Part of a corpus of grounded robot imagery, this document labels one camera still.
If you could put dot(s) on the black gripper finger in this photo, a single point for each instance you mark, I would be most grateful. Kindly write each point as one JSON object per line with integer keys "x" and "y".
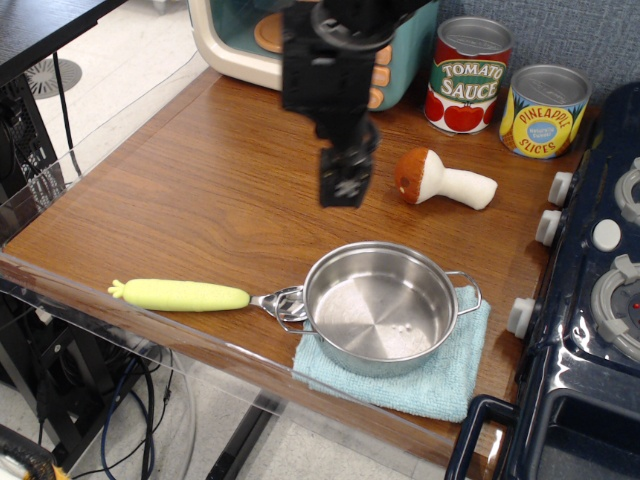
{"x": 344, "y": 177}

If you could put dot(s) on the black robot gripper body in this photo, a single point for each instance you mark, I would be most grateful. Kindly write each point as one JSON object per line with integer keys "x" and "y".
{"x": 327, "y": 81}

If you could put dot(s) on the plush brown white mushroom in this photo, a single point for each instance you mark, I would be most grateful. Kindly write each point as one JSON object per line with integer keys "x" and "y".
{"x": 420, "y": 175}

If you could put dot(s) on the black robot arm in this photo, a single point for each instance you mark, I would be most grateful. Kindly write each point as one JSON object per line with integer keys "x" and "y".
{"x": 369, "y": 24}

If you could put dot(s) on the toy microwave teal cream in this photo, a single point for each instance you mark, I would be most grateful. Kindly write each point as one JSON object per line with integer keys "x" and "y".
{"x": 242, "y": 39}

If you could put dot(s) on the stainless steel pot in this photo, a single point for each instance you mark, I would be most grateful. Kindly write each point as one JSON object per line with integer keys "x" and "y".
{"x": 375, "y": 308}

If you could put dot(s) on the tomato sauce can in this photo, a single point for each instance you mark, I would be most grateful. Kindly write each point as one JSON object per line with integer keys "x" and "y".
{"x": 469, "y": 64}

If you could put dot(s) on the pineapple slices can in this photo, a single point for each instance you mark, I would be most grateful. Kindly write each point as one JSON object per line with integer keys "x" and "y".
{"x": 544, "y": 110}

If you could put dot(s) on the white stove knob middle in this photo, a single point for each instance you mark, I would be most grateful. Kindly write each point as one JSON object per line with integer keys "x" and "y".
{"x": 547, "y": 227}

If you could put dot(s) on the white stove knob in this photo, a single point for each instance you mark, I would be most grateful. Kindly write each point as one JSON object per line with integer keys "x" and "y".
{"x": 520, "y": 316}
{"x": 559, "y": 188}
{"x": 547, "y": 227}

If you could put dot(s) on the white stove knob upper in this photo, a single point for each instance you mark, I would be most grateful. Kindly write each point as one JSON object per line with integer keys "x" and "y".
{"x": 559, "y": 188}

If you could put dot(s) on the white stove knob lower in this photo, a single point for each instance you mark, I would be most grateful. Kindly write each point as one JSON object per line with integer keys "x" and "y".
{"x": 520, "y": 316}

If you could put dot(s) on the light blue cloth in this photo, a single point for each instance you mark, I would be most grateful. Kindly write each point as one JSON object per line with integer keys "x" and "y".
{"x": 440, "y": 389}

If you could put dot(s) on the black side table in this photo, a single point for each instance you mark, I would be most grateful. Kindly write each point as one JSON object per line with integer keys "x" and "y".
{"x": 33, "y": 30}

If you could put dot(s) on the dark blue toy stove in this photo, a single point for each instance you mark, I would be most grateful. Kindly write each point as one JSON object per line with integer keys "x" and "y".
{"x": 576, "y": 414}

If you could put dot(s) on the spoon with yellow handle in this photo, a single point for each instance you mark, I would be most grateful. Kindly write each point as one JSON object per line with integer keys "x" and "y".
{"x": 191, "y": 296}

